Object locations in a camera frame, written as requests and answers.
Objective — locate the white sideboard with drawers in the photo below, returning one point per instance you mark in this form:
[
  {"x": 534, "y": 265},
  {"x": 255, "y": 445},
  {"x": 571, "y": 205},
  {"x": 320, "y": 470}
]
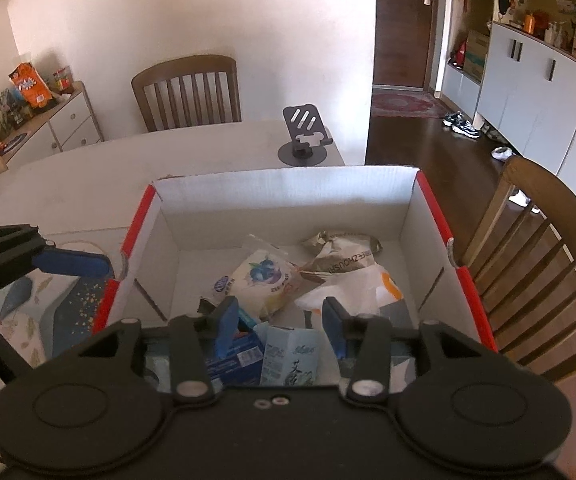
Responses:
[{"x": 72, "y": 120}]

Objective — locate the dark sneaker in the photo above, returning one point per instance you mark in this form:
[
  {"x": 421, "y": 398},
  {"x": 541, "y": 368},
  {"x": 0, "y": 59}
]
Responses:
[
  {"x": 467, "y": 130},
  {"x": 452, "y": 120}
]

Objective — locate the brown cardboard carton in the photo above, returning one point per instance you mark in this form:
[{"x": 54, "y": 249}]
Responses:
[{"x": 477, "y": 55}]

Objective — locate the grey white floor cabinet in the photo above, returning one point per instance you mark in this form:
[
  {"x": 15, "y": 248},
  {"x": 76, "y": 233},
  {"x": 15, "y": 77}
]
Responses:
[{"x": 528, "y": 90}]

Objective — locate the blue box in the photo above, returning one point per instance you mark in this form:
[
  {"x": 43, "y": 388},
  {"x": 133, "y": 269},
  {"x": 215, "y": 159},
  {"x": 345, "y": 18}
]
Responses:
[{"x": 240, "y": 357}]

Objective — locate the white cardboard box red edges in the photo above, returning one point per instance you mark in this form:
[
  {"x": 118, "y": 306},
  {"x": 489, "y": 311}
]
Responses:
[{"x": 288, "y": 200}]

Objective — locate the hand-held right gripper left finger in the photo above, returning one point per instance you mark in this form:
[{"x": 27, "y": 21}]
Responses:
[{"x": 227, "y": 327}]

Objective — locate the small food jar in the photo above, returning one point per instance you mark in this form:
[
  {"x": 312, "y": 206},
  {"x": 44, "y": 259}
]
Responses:
[{"x": 62, "y": 80}]

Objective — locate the white slipper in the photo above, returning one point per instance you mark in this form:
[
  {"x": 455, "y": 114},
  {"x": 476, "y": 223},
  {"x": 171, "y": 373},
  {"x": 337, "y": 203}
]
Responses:
[{"x": 502, "y": 153}]

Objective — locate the brown wooden chair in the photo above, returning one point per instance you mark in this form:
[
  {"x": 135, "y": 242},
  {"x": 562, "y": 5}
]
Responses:
[
  {"x": 543, "y": 185},
  {"x": 182, "y": 67}
]

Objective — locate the white grey orange packet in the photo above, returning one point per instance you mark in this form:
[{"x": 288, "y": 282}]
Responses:
[{"x": 353, "y": 295}]

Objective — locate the illustrated blue white desk mat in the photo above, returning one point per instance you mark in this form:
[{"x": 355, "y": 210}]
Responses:
[{"x": 67, "y": 320}]

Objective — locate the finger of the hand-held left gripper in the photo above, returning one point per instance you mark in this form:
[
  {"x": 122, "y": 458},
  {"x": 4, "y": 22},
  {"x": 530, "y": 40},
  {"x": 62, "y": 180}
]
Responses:
[{"x": 72, "y": 262}]

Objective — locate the red patterned rug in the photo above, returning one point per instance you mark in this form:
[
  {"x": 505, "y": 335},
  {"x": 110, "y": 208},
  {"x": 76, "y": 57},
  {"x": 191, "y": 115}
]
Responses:
[{"x": 403, "y": 105}]

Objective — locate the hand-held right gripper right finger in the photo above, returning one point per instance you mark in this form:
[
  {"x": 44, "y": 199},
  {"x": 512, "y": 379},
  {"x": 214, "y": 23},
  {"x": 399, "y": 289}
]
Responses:
[{"x": 334, "y": 327}]

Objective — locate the orange snack bag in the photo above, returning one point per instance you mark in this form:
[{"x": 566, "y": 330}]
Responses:
[{"x": 30, "y": 85}]

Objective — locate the orange bottle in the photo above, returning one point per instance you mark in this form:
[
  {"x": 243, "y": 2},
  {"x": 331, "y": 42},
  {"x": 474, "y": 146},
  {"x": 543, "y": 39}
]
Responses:
[{"x": 530, "y": 24}]

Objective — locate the beige patterned packet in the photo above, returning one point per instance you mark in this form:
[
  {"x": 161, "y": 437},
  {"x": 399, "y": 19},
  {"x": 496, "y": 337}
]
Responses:
[{"x": 343, "y": 260}]

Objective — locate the red cloth bag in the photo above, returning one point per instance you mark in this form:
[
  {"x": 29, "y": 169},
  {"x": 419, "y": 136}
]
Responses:
[{"x": 459, "y": 55}]

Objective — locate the dark grey phone stand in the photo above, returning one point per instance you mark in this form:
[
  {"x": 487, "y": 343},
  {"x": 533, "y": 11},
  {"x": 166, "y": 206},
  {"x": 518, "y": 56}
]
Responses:
[{"x": 303, "y": 155}]

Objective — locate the light blue carton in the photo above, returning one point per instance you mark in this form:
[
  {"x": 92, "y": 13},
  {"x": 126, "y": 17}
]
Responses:
[{"x": 288, "y": 355}]

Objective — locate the white blueberry print tissue packet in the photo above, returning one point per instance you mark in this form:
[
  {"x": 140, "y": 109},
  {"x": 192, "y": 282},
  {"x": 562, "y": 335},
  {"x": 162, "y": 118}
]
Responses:
[{"x": 258, "y": 280}]

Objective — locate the brown wooden door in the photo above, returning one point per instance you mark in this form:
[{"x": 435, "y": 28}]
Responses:
[{"x": 398, "y": 35}]

